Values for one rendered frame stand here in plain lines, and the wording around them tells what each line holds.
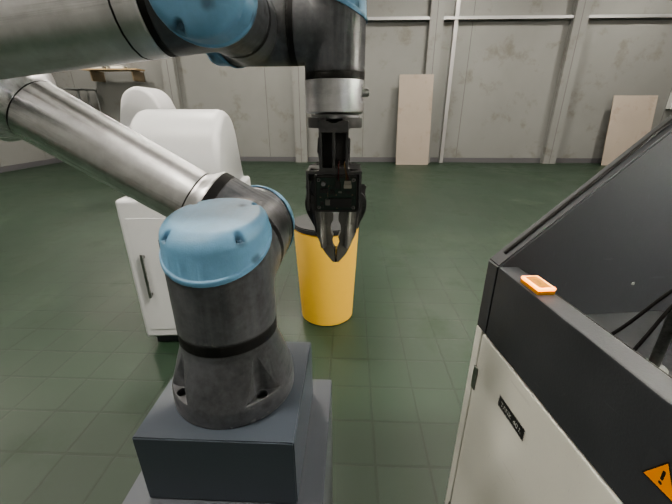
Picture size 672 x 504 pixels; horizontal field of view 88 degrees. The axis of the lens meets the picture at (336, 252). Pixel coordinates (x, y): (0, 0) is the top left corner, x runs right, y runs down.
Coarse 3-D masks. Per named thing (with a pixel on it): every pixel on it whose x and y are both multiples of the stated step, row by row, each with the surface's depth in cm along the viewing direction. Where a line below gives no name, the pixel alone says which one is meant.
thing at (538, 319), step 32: (512, 288) 63; (512, 320) 64; (544, 320) 55; (576, 320) 50; (512, 352) 64; (544, 352) 55; (576, 352) 49; (608, 352) 44; (544, 384) 55; (576, 384) 49; (608, 384) 44; (640, 384) 39; (576, 416) 49; (608, 416) 44; (640, 416) 39; (608, 448) 44; (640, 448) 40; (608, 480) 44; (640, 480) 40
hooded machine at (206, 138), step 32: (160, 128) 171; (192, 128) 171; (224, 128) 181; (192, 160) 171; (224, 160) 180; (128, 224) 169; (160, 224) 170; (128, 256) 177; (160, 288) 183; (160, 320) 190
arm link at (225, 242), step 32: (192, 224) 36; (224, 224) 35; (256, 224) 36; (160, 256) 36; (192, 256) 33; (224, 256) 34; (256, 256) 36; (192, 288) 34; (224, 288) 35; (256, 288) 37; (192, 320) 36; (224, 320) 36; (256, 320) 38
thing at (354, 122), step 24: (312, 120) 44; (336, 120) 44; (360, 120) 44; (336, 144) 44; (312, 168) 45; (336, 168) 43; (360, 168) 45; (312, 192) 50; (336, 192) 45; (360, 192) 44
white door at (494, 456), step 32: (480, 352) 76; (480, 384) 77; (512, 384) 64; (480, 416) 77; (512, 416) 65; (544, 416) 56; (480, 448) 78; (512, 448) 65; (544, 448) 56; (576, 448) 50; (480, 480) 78; (512, 480) 65; (544, 480) 56; (576, 480) 49
